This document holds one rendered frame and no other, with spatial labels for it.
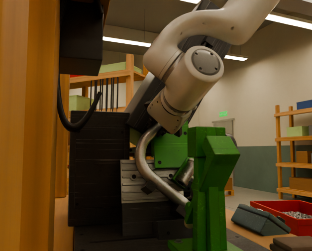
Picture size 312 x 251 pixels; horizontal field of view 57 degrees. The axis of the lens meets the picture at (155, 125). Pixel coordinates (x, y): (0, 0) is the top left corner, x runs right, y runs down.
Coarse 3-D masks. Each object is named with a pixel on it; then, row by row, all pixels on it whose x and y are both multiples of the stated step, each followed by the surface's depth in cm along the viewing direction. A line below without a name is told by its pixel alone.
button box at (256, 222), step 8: (240, 208) 88; (248, 208) 84; (232, 216) 89; (240, 216) 85; (248, 216) 82; (256, 216) 79; (264, 216) 77; (272, 216) 76; (240, 224) 83; (248, 224) 80; (256, 224) 77; (264, 224) 75; (272, 224) 76; (280, 224) 76; (256, 232) 77; (264, 232) 75; (272, 232) 75; (280, 232) 76; (288, 232) 77
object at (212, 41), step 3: (207, 36) 93; (204, 39) 94; (207, 39) 93; (210, 39) 93; (213, 39) 94; (216, 39) 94; (204, 42) 94; (207, 42) 93; (210, 42) 93; (213, 42) 93; (204, 45) 93; (207, 45) 94; (210, 45) 93; (213, 45) 93
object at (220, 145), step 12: (204, 144) 57; (216, 144) 55; (228, 144) 56; (216, 156) 53; (228, 156) 54; (204, 168) 57; (216, 168) 55; (228, 168) 56; (204, 180) 57; (216, 180) 58; (192, 204) 62; (192, 216) 64
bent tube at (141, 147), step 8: (152, 128) 82; (160, 128) 83; (144, 136) 80; (152, 136) 81; (136, 144) 80; (144, 144) 79; (136, 152) 78; (144, 152) 79; (136, 160) 78; (144, 160) 78; (144, 168) 77; (144, 176) 77; (152, 176) 77; (160, 184) 77; (168, 184) 78; (168, 192) 77; (176, 192) 77; (176, 200) 77; (184, 200) 77
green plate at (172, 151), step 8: (184, 128) 88; (160, 136) 85; (168, 136) 86; (176, 136) 86; (184, 136) 87; (152, 144) 90; (160, 144) 84; (168, 144) 85; (176, 144) 86; (184, 144) 86; (152, 152) 90; (160, 152) 83; (168, 152) 84; (176, 152) 85; (184, 152) 85; (160, 160) 83; (168, 160) 83; (176, 160) 84; (184, 160) 84; (160, 168) 83; (168, 168) 83
